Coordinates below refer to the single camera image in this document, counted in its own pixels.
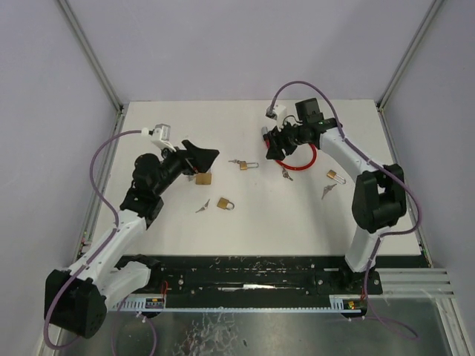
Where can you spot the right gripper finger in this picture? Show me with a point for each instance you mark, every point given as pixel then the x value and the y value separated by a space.
pixel 274 152
pixel 273 137

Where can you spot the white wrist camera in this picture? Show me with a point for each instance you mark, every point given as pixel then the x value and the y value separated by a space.
pixel 160 136
pixel 276 112

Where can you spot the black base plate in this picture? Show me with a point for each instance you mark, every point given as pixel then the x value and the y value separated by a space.
pixel 254 284

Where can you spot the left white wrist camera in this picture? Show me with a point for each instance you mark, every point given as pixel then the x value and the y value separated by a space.
pixel 160 136

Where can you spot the loose silver key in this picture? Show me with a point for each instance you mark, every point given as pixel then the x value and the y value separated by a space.
pixel 327 189

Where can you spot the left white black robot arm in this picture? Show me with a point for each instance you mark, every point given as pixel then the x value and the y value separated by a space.
pixel 78 297

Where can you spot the right aluminium frame post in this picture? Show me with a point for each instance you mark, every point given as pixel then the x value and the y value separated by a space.
pixel 414 44

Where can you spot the large brass long-shackle padlock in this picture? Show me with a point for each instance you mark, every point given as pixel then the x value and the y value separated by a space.
pixel 201 178

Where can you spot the silver key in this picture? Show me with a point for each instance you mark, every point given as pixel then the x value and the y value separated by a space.
pixel 327 189
pixel 285 174

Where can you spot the aluminium frame post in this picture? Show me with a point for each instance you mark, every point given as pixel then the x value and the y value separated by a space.
pixel 88 52
pixel 414 44

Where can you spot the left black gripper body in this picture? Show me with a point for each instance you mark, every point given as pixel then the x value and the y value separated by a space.
pixel 185 161

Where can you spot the brass padlock with key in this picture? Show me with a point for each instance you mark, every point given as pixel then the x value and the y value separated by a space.
pixel 225 204

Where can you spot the small brass padlock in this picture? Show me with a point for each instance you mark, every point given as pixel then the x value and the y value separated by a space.
pixel 336 177
pixel 244 165

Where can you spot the keys beside open padlock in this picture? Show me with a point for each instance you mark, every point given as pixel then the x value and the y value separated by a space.
pixel 204 206

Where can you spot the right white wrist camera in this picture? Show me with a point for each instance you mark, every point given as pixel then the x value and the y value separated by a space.
pixel 276 112

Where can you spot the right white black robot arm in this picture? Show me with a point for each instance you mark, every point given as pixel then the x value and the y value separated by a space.
pixel 378 201

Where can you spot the left aluminium frame post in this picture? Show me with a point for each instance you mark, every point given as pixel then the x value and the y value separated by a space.
pixel 88 52

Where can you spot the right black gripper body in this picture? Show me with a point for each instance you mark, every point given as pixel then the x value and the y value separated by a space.
pixel 280 139

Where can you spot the grey slotted cable duct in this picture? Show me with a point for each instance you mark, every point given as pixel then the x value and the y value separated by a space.
pixel 140 304

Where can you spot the red cable lock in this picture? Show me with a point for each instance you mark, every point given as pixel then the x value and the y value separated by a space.
pixel 304 159

